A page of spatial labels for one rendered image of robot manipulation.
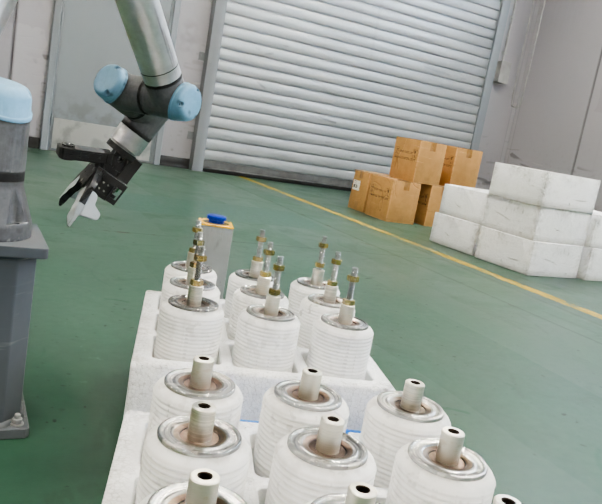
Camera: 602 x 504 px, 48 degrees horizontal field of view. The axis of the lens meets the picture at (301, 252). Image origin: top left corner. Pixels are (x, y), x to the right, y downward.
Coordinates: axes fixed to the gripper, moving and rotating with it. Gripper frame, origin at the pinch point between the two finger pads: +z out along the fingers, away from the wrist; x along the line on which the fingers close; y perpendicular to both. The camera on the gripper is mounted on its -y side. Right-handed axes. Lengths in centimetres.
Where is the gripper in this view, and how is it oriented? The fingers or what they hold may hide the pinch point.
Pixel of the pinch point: (60, 214)
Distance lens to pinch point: 157.7
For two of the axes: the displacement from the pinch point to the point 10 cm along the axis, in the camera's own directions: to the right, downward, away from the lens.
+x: -4.2, -3.5, 8.4
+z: -6.2, 7.9, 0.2
